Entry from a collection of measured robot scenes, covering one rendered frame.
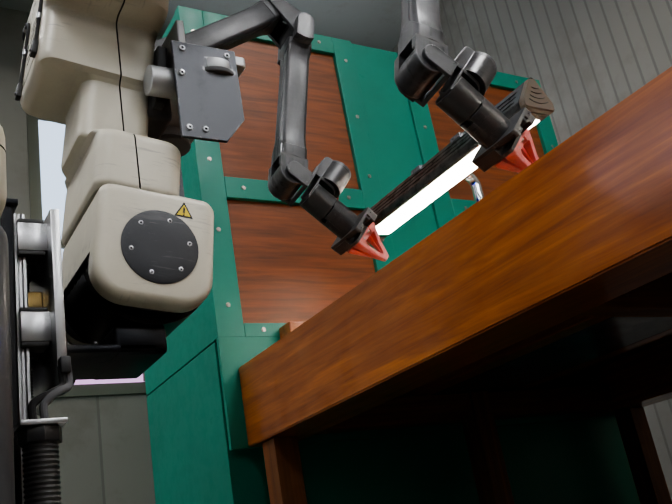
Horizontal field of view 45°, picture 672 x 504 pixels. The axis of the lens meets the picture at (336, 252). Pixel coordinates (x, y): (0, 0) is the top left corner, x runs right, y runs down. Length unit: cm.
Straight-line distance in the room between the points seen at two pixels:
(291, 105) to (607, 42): 232
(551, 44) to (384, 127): 169
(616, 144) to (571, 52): 290
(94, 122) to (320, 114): 128
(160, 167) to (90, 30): 25
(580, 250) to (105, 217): 60
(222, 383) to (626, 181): 115
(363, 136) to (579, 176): 140
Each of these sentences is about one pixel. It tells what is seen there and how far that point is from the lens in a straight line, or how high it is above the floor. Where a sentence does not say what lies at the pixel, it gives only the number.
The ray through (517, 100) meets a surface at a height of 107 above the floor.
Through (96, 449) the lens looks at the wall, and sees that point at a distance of 366.
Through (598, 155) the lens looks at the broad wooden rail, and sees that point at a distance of 107.
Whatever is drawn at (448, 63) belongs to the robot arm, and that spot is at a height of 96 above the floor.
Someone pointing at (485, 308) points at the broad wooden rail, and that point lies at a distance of 120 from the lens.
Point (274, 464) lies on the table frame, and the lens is 181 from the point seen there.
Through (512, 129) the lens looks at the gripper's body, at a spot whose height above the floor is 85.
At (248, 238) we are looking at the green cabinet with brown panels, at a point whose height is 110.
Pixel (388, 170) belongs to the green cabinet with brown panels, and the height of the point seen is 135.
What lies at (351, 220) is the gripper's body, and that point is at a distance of 160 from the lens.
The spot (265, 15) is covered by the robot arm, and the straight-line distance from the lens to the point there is 181.
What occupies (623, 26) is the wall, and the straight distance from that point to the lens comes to 378.
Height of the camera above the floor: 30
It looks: 21 degrees up
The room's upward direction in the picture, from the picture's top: 10 degrees counter-clockwise
